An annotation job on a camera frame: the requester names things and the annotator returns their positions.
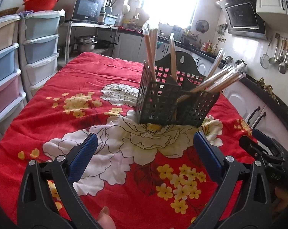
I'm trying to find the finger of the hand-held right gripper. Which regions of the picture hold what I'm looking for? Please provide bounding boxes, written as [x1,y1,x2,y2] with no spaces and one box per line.
[239,135,285,164]
[252,129,287,156]

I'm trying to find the dark green utensil holder basket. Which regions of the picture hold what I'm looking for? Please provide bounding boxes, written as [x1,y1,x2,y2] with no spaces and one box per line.
[136,52,221,127]

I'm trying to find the stacked metal pots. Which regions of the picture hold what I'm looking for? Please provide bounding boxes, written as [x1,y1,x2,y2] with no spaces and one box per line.
[75,35,98,52]

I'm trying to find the black microwave oven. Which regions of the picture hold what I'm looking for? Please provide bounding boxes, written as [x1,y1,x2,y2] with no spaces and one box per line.
[60,0,105,24]

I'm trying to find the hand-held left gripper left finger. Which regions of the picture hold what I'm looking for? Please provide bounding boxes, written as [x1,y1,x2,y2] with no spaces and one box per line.
[17,133,104,229]

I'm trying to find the metal shelf table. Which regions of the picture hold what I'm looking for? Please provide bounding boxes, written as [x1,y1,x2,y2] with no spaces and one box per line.
[65,20,119,64]

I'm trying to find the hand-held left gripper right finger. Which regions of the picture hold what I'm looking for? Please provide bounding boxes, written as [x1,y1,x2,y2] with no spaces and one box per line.
[189,131,274,229]

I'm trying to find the person's left hand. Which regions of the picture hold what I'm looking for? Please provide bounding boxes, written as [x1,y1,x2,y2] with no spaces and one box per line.
[97,206,116,229]

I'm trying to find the large metal kettle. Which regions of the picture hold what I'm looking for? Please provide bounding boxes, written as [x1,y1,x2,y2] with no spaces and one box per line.
[235,60,247,74]

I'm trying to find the dark brown bottle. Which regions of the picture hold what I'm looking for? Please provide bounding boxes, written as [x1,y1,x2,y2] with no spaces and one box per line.
[98,7,106,24]

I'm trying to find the cluster of condiment bottles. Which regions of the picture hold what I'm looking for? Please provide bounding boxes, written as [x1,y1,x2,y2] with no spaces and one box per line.
[201,40,217,53]

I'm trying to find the beige cutting board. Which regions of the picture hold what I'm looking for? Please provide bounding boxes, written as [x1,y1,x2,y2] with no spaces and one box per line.
[134,8,150,24]

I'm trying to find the black frying pan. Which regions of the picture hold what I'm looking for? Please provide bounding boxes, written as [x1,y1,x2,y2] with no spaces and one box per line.
[96,40,118,48]

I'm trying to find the row of hanging kitchen utensils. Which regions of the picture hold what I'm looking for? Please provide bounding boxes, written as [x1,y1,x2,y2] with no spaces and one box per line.
[260,33,288,74]

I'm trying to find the brown wicker basket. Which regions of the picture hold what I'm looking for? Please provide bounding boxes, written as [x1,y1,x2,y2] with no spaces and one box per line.
[0,7,20,21]

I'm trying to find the pale blue plastic box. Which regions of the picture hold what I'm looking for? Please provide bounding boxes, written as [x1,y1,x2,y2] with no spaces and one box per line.
[104,13,118,25]

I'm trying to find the red floral blanket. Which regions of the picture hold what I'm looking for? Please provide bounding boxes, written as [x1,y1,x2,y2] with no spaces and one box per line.
[0,52,278,229]

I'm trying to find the small wall fan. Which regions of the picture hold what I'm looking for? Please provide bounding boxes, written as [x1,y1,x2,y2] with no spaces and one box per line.
[196,19,210,33]

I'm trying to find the person's right hand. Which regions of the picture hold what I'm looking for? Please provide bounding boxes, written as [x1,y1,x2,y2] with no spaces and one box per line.
[274,186,288,211]

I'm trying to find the kitchen window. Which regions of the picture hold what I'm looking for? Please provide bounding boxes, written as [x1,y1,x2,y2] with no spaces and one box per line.
[140,0,203,30]

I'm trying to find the black kitchen countertop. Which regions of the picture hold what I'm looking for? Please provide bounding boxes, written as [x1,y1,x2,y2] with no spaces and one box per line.
[118,26,288,134]

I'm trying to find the pile of ginger roots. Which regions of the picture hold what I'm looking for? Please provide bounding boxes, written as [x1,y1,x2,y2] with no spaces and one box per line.
[255,77,279,101]

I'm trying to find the white base cabinets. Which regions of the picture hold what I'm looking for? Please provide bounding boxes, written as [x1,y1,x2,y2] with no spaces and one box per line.
[115,31,287,134]

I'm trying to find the plastic drawer tower beige top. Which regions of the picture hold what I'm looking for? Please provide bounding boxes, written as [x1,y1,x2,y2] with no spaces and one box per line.
[0,14,27,136]

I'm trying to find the red plastic basin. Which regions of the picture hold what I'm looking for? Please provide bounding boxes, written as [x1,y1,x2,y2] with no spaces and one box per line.
[23,0,59,12]

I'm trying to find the group of chopsticks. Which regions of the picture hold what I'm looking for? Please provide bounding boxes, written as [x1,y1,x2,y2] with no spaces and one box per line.
[142,23,247,122]

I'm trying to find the black range hood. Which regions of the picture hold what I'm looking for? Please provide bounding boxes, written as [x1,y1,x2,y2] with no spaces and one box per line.
[217,0,267,40]

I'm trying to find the plastic drawer tower teal top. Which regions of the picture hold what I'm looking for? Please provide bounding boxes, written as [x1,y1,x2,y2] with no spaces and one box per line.
[21,11,64,96]

